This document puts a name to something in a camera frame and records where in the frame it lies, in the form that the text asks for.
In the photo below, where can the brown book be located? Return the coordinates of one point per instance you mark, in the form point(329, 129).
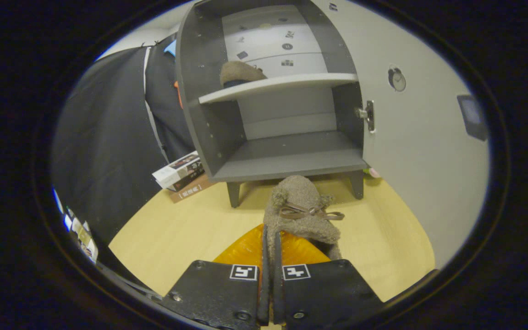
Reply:
point(193, 190)

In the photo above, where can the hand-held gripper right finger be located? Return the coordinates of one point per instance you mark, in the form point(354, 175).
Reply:
point(328, 288)

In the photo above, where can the stack of printed papers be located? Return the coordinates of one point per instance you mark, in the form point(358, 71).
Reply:
point(83, 236)

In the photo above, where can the metal door hinge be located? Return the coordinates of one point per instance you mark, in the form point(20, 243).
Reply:
point(368, 115)

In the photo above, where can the beige shoe cabinet door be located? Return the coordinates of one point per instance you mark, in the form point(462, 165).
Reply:
point(420, 160)

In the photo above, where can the pink and green plush toy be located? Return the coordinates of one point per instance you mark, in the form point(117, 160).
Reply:
point(374, 173)

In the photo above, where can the black backdrop cloth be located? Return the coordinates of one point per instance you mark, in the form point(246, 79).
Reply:
point(108, 137)

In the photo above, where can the brown fuzzy shoe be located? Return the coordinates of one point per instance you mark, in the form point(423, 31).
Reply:
point(241, 73)
point(300, 192)

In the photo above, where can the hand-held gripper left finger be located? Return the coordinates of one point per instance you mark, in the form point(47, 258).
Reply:
point(218, 293)

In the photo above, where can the white and black book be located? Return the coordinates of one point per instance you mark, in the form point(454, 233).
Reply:
point(177, 169)

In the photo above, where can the grey shoe cabinet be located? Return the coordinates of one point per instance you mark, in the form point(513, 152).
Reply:
point(287, 156)

